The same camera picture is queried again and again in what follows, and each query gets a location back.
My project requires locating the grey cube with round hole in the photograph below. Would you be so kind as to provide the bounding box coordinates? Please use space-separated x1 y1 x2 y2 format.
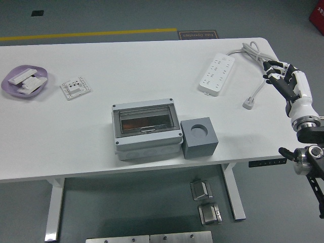
180 116 219 160

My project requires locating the metal block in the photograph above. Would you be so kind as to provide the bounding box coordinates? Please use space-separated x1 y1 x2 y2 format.
190 178 213 201
197 202 223 226

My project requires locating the black table control panel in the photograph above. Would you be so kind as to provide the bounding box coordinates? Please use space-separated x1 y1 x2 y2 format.
248 158 288 168

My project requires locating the grey box with clear lid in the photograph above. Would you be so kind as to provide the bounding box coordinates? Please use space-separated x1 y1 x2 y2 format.
111 98 183 161

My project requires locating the yellow floor tape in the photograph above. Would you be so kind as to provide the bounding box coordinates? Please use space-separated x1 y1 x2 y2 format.
0 28 177 42

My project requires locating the white power strip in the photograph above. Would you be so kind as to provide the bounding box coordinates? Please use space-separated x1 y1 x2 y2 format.
197 52 235 98

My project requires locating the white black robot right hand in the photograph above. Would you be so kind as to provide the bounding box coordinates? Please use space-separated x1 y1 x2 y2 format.
262 60 320 123

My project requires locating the long white plastic bar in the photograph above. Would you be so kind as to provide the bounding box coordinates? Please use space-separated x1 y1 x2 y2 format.
8 68 36 85

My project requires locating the purple tray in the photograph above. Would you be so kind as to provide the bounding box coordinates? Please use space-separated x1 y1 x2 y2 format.
1 65 49 99

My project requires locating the white plastic block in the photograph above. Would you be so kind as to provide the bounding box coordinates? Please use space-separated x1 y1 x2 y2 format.
24 75 48 89

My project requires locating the orange cylinder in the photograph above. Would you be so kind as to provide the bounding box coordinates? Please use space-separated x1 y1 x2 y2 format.
121 120 145 130

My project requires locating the white socket module plate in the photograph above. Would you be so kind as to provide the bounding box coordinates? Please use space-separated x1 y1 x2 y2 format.
60 75 92 101

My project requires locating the white power cord with plug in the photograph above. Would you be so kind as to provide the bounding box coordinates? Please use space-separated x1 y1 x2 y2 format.
226 41 278 110

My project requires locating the metal plate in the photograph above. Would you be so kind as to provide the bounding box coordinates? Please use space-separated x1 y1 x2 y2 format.
150 230 213 243
85 235 150 243

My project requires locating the red box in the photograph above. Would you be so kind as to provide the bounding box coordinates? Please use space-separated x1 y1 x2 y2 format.
308 0 324 32

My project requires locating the black floor sign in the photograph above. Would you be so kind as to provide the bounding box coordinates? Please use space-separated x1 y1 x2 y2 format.
177 30 220 41

